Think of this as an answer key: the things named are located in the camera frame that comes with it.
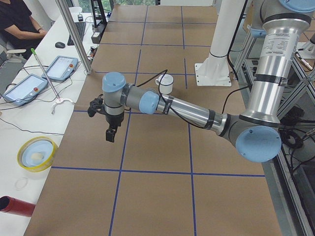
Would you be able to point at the white camera stand column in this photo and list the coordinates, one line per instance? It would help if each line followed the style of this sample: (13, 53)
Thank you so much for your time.
(214, 71)

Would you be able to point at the far teach pendant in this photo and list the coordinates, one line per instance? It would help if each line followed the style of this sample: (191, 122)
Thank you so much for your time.
(61, 68)

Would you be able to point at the teach pendant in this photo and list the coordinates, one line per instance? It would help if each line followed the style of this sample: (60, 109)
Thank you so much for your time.
(61, 68)
(26, 90)

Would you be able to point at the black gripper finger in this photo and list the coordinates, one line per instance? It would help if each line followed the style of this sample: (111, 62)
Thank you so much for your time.
(110, 135)

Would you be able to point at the near teach pendant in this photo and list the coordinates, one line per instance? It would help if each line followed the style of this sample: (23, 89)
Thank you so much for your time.
(26, 90)

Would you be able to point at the yellow tape roll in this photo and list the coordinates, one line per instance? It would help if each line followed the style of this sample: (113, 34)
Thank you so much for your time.
(37, 154)

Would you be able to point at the white plastic hook piece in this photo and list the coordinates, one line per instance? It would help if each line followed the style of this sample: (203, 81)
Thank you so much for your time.
(59, 102)

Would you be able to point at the black computer mouse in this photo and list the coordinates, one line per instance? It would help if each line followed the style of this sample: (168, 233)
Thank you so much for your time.
(59, 45)

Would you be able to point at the seated person in black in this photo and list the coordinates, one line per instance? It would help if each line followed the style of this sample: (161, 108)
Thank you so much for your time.
(19, 27)

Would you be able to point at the red cylinder bottle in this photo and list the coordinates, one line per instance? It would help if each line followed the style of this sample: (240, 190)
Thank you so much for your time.
(15, 206)

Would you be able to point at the aluminium frame post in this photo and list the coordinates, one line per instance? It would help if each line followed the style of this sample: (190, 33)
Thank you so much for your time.
(66, 14)

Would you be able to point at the green tipped metal rod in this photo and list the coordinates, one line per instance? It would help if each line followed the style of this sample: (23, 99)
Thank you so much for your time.
(47, 77)

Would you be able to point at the white enamel mug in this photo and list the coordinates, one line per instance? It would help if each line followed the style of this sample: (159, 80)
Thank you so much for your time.
(165, 83)

